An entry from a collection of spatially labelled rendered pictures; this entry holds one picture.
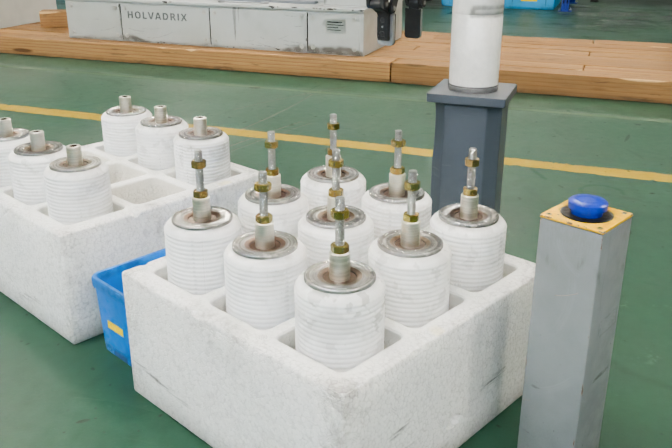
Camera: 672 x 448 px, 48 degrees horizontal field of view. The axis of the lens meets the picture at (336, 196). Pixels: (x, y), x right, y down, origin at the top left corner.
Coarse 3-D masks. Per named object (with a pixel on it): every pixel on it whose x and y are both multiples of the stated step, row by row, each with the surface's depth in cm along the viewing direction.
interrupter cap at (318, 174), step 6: (312, 168) 112; (318, 168) 112; (324, 168) 112; (342, 168) 112; (348, 168) 112; (354, 168) 112; (312, 174) 110; (318, 174) 110; (324, 174) 111; (342, 174) 111; (348, 174) 110; (354, 174) 110; (318, 180) 107; (324, 180) 107; (330, 180) 107; (342, 180) 107; (348, 180) 107
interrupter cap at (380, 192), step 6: (378, 186) 105; (384, 186) 105; (372, 192) 102; (378, 192) 102; (384, 192) 103; (420, 192) 103; (378, 198) 100; (384, 198) 100; (390, 198) 100; (396, 198) 100; (402, 198) 100; (420, 198) 101
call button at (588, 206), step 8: (568, 200) 79; (576, 200) 78; (584, 200) 78; (592, 200) 78; (600, 200) 78; (576, 208) 77; (584, 208) 77; (592, 208) 76; (600, 208) 77; (584, 216) 77; (592, 216) 77; (600, 216) 78
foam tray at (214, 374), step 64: (512, 256) 101; (128, 320) 98; (192, 320) 87; (448, 320) 85; (512, 320) 94; (192, 384) 91; (256, 384) 81; (320, 384) 73; (384, 384) 76; (448, 384) 86; (512, 384) 98
